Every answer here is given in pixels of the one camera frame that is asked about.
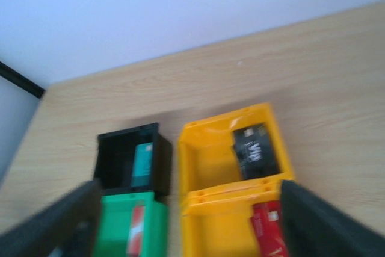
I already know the dark blue card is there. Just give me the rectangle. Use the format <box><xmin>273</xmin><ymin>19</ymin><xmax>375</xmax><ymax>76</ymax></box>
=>
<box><xmin>232</xmin><ymin>123</ymin><xmax>280</xmax><ymax>180</ymax></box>

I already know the teal card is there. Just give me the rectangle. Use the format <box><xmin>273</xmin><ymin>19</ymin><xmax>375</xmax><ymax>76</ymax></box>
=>
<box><xmin>131</xmin><ymin>143</ymin><xmax>153</xmax><ymax>187</ymax></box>

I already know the green bin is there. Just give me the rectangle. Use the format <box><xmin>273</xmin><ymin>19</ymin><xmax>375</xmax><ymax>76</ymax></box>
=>
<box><xmin>93</xmin><ymin>192</ymin><xmax>168</xmax><ymax>256</ymax></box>

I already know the black bin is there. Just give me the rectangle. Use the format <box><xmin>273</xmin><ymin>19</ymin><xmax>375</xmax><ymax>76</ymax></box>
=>
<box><xmin>93</xmin><ymin>122</ymin><xmax>173</xmax><ymax>196</ymax></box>

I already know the red white card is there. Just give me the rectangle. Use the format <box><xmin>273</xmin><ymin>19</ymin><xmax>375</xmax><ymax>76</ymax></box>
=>
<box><xmin>126</xmin><ymin>205</ymin><xmax>146</xmax><ymax>257</ymax></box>

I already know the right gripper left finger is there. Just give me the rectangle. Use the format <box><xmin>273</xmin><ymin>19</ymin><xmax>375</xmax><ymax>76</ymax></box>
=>
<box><xmin>1</xmin><ymin>180</ymin><xmax>101</xmax><ymax>256</ymax></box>

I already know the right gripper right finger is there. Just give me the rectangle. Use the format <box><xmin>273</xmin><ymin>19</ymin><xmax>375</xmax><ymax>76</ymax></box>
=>
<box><xmin>280</xmin><ymin>180</ymin><xmax>384</xmax><ymax>256</ymax></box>

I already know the yellow bin back right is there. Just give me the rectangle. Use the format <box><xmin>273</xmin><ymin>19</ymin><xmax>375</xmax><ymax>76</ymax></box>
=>
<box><xmin>177</xmin><ymin>103</ymin><xmax>295</xmax><ymax>200</ymax></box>

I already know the yellow bin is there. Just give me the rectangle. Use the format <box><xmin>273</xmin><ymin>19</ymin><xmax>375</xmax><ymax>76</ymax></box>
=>
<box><xmin>181</xmin><ymin>184</ymin><xmax>280</xmax><ymax>256</ymax></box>
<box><xmin>177</xmin><ymin>103</ymin><xmax>295</xmax><ymax>200</ymax></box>

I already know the yellow bin middle right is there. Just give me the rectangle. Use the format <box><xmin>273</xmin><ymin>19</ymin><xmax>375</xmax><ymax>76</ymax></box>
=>
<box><xmin>181</xmin><ymin>184</ymin><xmax>280</xmax><ymax>256</ymax></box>

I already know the black aluminium frame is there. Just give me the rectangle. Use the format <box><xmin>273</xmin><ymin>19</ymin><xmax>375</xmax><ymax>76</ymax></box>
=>
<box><xmin>0</xmin><ymin>62</ymin><xmax>45</xmax><ymax>99</ymax></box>

